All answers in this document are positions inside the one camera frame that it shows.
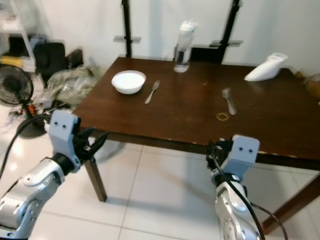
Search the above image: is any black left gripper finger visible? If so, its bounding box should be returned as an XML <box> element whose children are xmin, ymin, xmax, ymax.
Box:
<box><xmin>89</xmin><ymin>131</ymin><xmax>110</xmax><ymax>152</ymax></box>

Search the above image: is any dark wooden table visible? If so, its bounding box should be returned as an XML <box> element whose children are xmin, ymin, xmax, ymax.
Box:
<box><xmin>72</xmin><ymin>56</ymin><xmax>320</xmax><ymax>235</ymax></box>

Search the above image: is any crumpled green cloth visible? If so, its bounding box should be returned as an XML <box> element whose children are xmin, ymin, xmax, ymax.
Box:
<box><xmin>45</xmin><ymin>65</ymin><xmax>99</xmax><ymax>106</ymax></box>

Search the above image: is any white ceramic bowl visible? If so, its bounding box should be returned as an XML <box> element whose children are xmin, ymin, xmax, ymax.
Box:
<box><xmin>111</xmin><ymin>70</ymin><xmax>147</xmax><ymax>95</ymax></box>

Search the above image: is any slim silver fork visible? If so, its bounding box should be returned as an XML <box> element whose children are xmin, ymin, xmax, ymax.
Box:
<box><xmin>144</xmin><ymin>80</ymin><xmax>161</xmax><ymax>105</ymax></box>

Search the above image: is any black floor fan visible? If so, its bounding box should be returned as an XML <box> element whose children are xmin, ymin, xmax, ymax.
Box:
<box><xmin>0</xmin><ymin>65</ymin><xmax>49</xmax><ymax>139</ymax></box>

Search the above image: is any black chair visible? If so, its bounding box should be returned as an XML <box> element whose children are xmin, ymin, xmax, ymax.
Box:
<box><xmin>34</xmin><ymin>42</ymin><xmax>67</xmax><ymax>76</ymax></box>

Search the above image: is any white tapered plastic container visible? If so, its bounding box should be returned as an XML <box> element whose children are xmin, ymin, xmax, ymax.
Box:
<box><xmin>244</xmin><ymin>52</ymin><xmax>289</xmax><ymax>82</ymax></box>

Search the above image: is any black box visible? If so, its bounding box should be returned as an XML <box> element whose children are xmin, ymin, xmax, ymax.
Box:
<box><xmin>190</xmin><ymin>44</ymin><xmax>225</xmax><ymax>64</ymax></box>

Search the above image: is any clear plastic water bottle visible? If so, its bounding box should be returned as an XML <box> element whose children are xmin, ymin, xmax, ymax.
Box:
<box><xmin>173</xmin><ymin>20</ymin><xmax>199</xmax><ymax>74</ymax></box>

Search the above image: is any black metal stand pole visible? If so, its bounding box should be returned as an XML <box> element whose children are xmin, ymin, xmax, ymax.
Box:
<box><xmin>113</xmin><ymin>0</ymin><xmax>141</xmax><ymax>58</ymax></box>
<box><xmin>210</xmin><ymin>0</ymin><xmax>242</xmax><ymax>63</ymax></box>

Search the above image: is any white shelf rack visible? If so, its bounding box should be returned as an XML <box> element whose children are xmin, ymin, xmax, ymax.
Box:
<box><xmin>0</xmin><ymin>0</ymin><xmax>42</xmax><ymax>71</ymax></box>

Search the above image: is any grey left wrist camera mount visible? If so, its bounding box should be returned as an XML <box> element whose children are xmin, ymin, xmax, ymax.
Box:
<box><xmin>51</xmin><ymin>110</ymin><xmax>81</xmax><ymax>159</ymax></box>

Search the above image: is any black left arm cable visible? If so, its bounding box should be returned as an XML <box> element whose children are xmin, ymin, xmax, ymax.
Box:
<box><xmin>0</xmin><ymin>114</ymin><xmax>54</xmax><ymax>177</ymax></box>

